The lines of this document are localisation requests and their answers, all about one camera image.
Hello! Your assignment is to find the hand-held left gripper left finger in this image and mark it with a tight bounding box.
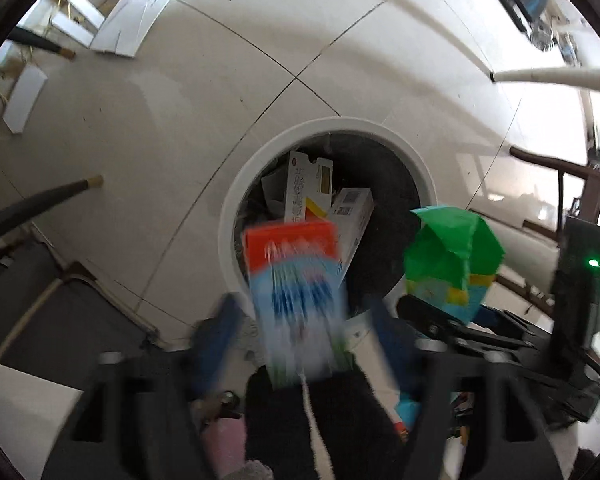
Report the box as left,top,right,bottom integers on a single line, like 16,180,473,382
42,294,246,480

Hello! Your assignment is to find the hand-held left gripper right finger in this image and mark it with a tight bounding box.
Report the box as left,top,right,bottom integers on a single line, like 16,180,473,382
367,301,564,480

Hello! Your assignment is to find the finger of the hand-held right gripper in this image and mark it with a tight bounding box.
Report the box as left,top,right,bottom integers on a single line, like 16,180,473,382
479,305,531,337
397,295,527,349

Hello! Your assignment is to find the green topped box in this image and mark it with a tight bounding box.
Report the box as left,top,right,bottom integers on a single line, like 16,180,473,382
403,204,505,325

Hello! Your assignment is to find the red and blue carton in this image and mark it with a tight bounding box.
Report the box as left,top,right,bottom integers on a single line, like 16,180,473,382
242,219,351,391

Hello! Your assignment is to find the long white box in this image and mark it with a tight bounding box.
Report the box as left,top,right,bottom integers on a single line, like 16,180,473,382
327,187,376,281

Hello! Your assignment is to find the white box with colour stripes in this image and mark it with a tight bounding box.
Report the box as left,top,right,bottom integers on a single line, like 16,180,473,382
283,150,335,224

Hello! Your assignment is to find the white round trash bin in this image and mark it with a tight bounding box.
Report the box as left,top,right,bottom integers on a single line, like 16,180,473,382
218,116,439,302

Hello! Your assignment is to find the black fleece clothing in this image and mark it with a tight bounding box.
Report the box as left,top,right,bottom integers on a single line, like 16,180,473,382
243,364,416,480

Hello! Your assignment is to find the pink fuzzy slipper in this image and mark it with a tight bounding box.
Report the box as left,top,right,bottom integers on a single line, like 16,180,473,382
202,417,249,480

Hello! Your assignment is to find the dark wooden chair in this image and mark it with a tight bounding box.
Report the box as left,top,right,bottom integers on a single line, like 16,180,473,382
509,144,600,242

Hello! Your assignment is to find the grey office chair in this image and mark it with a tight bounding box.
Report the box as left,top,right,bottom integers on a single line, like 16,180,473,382
0,26,161,376

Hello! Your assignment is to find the white table leg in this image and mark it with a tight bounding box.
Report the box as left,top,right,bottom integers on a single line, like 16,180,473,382
489,65,600,94

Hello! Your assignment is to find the white sheet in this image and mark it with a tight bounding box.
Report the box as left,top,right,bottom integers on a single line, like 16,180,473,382
0,357,86,480

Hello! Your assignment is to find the small white flat box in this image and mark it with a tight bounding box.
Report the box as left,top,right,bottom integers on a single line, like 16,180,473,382
2,65,49,135
49,0,106,46

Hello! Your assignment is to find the large white flat cardboard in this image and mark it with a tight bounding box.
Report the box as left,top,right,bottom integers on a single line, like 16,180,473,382
89,0,201,59

